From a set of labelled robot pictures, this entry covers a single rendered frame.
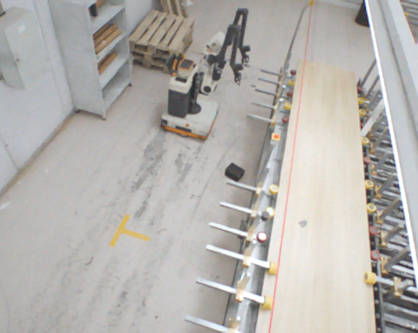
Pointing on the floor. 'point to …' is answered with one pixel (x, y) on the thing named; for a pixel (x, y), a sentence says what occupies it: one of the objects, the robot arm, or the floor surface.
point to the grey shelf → (80, 42)
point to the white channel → (409, 75)
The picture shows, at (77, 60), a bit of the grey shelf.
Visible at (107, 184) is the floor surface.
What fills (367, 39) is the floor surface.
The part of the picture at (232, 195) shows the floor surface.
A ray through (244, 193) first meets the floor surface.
